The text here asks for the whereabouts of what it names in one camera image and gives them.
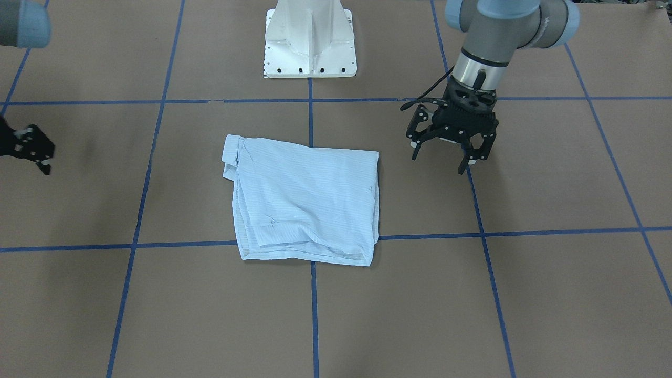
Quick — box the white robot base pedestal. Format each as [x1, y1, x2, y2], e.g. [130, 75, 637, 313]
[262, 1, 358, 79]

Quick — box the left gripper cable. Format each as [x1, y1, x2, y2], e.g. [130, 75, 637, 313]
[399, 77, 453, 112]

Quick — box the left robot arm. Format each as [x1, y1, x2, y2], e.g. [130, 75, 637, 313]
[401, 1, 581, 174]

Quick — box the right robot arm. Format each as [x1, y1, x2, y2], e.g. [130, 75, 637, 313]
[1, 1, 55, 175]

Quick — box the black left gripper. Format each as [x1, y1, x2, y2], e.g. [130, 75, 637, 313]
[405, 75, 499, 175]

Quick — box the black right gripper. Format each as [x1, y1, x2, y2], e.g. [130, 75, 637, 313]
[1, 117, 55, 175]

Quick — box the light blue striped shirt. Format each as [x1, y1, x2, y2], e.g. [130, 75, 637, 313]
[222, 134, 380, 267]

